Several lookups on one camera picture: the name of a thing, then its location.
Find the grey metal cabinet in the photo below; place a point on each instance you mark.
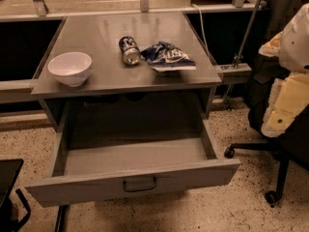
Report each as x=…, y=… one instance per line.
x=111, y=54

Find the blue soda can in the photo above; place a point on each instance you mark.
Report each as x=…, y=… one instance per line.
x=130, y=50

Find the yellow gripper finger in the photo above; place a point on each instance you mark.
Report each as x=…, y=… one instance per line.
x=288, y=98
x=271, y=48

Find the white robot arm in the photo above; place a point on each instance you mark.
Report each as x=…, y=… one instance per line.
x=294, y=46

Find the black office chair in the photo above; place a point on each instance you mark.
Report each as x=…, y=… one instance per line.
x=293, y=144

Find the grey open top drawer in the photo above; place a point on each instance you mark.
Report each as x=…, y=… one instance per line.
x=91, y=163

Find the black drawer handle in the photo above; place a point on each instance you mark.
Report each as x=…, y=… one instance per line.
x=139, y=184

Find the blue chip bag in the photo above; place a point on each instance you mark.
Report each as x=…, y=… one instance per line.
x=164, y=57

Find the white bowl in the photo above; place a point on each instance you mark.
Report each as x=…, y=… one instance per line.
x=71, y=69

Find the metal clamp rod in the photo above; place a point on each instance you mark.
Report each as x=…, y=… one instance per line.
x=246, y=33

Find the grey metal rail frame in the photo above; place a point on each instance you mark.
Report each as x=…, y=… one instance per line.
x=128, y=4

